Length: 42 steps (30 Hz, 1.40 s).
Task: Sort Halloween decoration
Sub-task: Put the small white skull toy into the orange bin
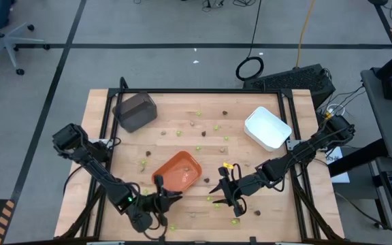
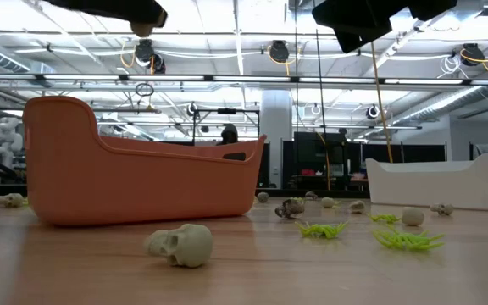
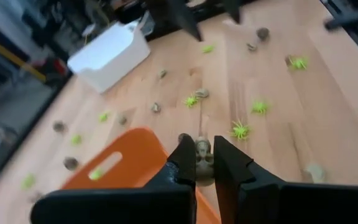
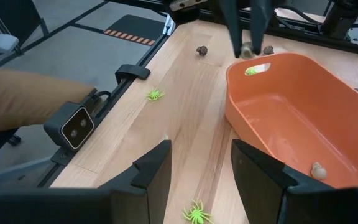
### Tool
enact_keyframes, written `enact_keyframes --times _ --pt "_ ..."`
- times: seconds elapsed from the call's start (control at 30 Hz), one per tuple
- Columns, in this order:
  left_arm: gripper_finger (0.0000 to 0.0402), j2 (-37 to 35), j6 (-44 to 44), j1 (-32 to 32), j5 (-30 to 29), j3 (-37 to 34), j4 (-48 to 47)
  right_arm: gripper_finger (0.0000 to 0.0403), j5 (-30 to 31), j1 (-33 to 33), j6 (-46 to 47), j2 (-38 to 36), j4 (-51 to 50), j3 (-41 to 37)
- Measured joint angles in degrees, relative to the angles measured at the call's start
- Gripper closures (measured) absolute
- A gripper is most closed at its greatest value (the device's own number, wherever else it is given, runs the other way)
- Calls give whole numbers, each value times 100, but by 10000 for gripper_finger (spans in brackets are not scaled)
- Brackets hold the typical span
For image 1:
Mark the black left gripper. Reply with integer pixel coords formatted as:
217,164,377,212
137,174,184,228

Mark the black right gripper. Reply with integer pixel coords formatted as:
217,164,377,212
209,165,263,218

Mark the orange plastic bin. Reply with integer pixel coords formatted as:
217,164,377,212
150,150,203,202

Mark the white plastic bin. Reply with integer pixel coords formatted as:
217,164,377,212
243,105,293,152

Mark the dark grey plastic bin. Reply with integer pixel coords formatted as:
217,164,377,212
112,91,159,133

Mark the white paper sheet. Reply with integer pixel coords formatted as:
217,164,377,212
324,145,350,184

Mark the black computer tower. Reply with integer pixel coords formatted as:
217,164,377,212
242,63,336,110

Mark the black desk crossbar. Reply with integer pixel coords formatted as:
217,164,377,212
327,138,389,178

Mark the grey office chair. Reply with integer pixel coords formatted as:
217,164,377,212
0,0,51,76

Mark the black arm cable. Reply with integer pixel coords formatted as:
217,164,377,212
62,163,88,197

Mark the black floor cable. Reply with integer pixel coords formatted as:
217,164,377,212
333,190,392,241

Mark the black hanging cable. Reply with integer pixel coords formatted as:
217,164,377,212
235,0,265,82

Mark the white cable coil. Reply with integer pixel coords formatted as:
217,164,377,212
325,103,346,119

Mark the yellow cable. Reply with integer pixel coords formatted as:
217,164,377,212
295,0,316,69

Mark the black cable bundle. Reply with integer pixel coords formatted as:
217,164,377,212
201,0,259,9

